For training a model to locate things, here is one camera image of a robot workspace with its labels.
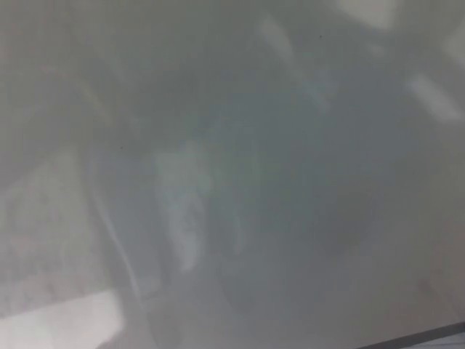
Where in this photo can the white whiteboard with grey frame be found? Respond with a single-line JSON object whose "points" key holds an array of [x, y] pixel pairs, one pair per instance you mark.
{"points": [[232, 163]]}

